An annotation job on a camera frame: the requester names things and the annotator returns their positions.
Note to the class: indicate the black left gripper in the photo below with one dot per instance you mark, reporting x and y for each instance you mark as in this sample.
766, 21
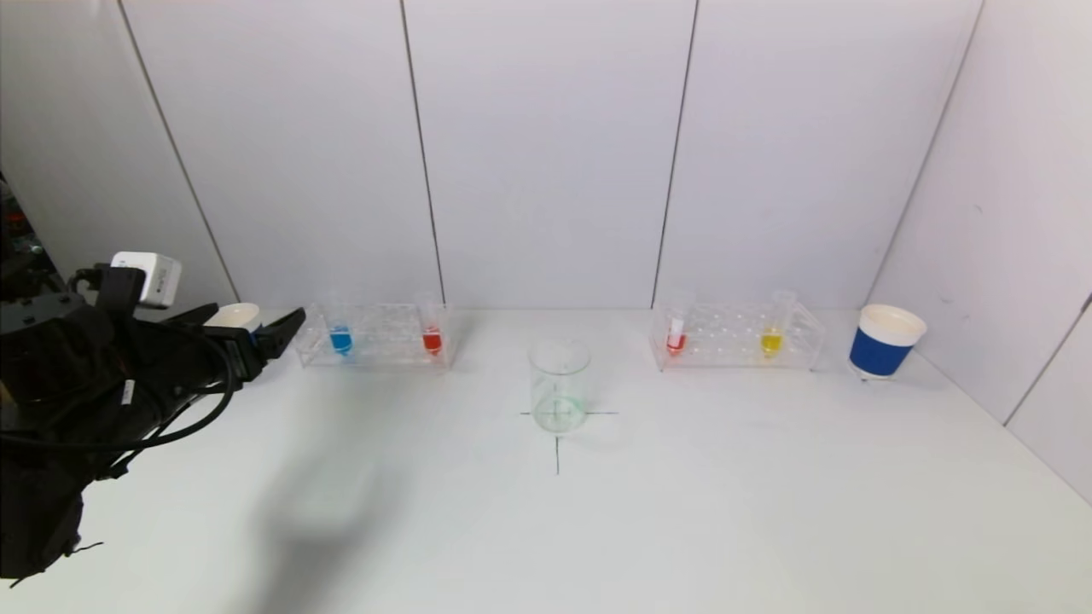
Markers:
240, 355

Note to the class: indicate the blue pigment test tube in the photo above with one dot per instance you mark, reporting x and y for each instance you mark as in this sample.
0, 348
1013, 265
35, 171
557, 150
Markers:
340, 341

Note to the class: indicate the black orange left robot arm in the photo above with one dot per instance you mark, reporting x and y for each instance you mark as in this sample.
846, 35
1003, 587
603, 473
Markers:
51, 384

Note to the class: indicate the clear acrylic test tube rack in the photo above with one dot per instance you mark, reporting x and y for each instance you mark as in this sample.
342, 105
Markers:
725, 331
384, 334

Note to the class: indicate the red pigment test tube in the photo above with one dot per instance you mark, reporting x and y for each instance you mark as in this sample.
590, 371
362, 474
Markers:
432, 342

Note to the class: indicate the clear glass beaker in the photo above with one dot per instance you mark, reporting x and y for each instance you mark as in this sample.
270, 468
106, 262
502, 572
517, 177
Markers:
559, 418

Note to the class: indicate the red and white pigment tube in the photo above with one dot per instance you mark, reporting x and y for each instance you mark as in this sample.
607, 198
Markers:
676, 344

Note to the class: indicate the yellow pigment test tube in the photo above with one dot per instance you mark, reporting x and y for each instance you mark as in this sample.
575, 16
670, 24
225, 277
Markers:
771, 343

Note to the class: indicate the blue white paper cup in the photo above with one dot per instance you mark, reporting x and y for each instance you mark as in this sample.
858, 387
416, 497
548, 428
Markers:
879, 351
235, 316

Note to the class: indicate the black background stand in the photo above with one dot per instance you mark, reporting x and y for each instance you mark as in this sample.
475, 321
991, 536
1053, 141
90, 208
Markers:
21, 264

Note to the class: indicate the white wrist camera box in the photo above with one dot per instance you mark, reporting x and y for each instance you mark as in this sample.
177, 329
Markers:
149, 277

